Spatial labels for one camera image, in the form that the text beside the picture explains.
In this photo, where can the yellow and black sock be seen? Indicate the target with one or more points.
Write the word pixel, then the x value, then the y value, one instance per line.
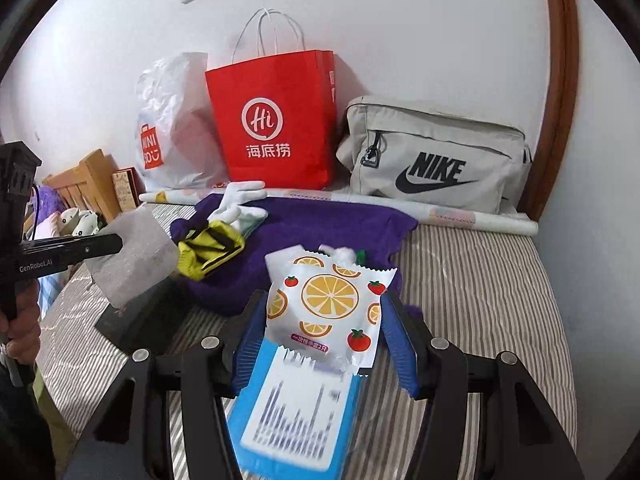
pixel 190 260

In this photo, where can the person's left forearm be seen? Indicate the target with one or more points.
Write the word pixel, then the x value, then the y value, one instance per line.
pixel 20 435

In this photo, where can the white plastic shopping bag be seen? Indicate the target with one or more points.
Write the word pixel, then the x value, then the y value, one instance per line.
pixel 185 125

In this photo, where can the fruit print packet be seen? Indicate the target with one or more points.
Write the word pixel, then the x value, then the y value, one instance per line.
pixel 325 300

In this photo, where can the grey waist bag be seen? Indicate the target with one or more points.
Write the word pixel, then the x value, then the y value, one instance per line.
pixel 450 130

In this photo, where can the blue tissue box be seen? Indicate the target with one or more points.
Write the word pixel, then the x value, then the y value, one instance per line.
pixel 295 410

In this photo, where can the person's left hand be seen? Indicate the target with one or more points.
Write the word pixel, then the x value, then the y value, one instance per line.
pixel 25 320

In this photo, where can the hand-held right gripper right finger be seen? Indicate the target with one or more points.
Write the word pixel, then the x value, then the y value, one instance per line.
pixel 400 345

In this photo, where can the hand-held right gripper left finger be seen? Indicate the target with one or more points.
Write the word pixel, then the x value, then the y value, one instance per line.
pixel 250 355

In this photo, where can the white sponge block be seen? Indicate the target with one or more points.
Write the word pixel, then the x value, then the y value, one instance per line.
pixel 135 260

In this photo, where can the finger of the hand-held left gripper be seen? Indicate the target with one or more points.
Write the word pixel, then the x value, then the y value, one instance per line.
pixel 90 246

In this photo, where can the red paper shopping bag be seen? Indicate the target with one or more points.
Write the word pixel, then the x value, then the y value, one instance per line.
pixel 280 90

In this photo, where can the dark wooden door frame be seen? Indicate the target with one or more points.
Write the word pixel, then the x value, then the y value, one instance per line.
pixel 562 60

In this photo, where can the white flower print plush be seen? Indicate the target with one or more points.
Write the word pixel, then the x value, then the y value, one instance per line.
pixel 75 222

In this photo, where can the rolled printed paper poster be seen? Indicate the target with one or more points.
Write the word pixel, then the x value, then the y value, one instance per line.
pixel 475 220

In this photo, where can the purple fuzzy cloth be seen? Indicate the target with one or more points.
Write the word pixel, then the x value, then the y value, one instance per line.
pixel 52 200

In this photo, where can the light wooden headboard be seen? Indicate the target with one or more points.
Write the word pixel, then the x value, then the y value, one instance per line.
pixel 85 180

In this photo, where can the dark green tin box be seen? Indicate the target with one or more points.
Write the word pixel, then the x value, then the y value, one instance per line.
pixel 150 320

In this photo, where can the grey striped mattress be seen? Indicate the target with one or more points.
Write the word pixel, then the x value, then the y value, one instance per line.
pixel 475 285

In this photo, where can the brown patterned notebook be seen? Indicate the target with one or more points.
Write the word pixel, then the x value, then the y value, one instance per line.
pixel 125 190

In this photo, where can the green blanket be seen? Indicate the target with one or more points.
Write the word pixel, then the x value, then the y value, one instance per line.
pixel 50 410

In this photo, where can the purple towel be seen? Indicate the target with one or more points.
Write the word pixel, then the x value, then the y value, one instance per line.
pixel 310 225

